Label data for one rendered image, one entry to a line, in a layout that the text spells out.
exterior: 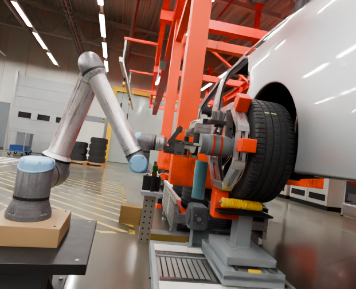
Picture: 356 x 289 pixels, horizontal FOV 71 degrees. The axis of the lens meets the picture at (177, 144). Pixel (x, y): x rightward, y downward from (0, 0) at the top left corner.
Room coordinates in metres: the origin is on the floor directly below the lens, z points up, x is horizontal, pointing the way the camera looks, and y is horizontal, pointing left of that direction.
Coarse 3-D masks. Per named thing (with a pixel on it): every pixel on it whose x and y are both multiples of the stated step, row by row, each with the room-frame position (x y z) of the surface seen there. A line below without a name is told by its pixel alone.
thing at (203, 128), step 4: (196, 124) 1.40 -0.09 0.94; (200, 124) 1.40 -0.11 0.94; (204, 124) 1.40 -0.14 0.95; (208, 124) 1.40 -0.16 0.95; (196, 128) 1.39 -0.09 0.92; (200, 128) 1.40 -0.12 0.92; (204, 128) 1.40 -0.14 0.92; (208, 128) 1.40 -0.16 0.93; (200, 132) 1.43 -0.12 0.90; (204, 132) 1.40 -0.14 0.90; (208, 132) 1.40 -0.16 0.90
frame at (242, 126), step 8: (232, 104) 1.48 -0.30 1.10; (232, 112) 1.48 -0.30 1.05; (240, 112) 1.46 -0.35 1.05; (240, 120) 1.38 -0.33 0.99; (216, 128) 1.80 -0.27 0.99; (240, 128) 1.35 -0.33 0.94; (248, 128) 1.36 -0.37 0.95; (240, 136) 1.35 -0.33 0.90; (240, 152) 1.39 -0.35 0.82; (208, 160) 1.88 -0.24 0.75; (216, 160) 1.85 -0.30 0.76; (232, 160) 1.37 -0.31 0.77; (240, 160) 1.36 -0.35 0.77; (216, 168) 1.80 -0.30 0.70; (232, 168) 1.36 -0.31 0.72; (240, 168) 1.36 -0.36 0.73; (216, 176) 1.78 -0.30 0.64; (232, 176) 1.47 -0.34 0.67; (216, 184) 1.62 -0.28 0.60; (224, 184) 1.47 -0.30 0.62; (232, 184) 1.46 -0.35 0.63
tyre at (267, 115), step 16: (256, 112) 1.37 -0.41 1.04; (272, 112) 1.40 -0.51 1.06; (288, 112) 1.43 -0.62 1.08; (256, 128) 1.33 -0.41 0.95; (272, 128) 1.34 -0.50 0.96; (288, 128) 1.35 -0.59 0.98; (272, 144) 1.32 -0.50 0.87; (288, 144) 1.33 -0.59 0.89; (256, 160) 1.31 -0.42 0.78; (272, 160) 1.32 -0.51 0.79; (288, 160) 1.33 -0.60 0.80; (256, 176) 1.35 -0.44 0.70; (272, 176) 1.35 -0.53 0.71; (288, 176) 1.36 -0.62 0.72; (240, 192) 1.44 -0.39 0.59; (256, 192) 1.42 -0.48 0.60; (272, 192) 1.43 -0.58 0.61
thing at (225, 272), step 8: (208, 240) 1.87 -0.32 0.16; (208, 248) 1.69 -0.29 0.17; (208, 256) 1.67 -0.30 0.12; (216, 256) 1.62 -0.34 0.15; (216, 264) 1.50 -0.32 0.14; (224, 264) 1.51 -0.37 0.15; (216, 272) 1.48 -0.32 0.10; (224, 272) 1.37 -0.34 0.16; (232, 272) 1.38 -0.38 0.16; (240, 272) 1.38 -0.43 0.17; (248, 272) 1.39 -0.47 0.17; (256, 272) 1.39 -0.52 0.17; (264, 272) 1.44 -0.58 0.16; (272, 272) 1.42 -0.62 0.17; (280, 272) 1.46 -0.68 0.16; (224, 280) 1.37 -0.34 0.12; (232, 280) 1.38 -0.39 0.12; (240, 280) 1.38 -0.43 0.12; (248, 280) 1.39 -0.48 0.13; (256, 280) 1.39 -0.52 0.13; (264, 280) 1.40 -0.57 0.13; (272, 280) 1.41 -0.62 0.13; (280, 280) 1.41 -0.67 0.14; (280, 288) 1.41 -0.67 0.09
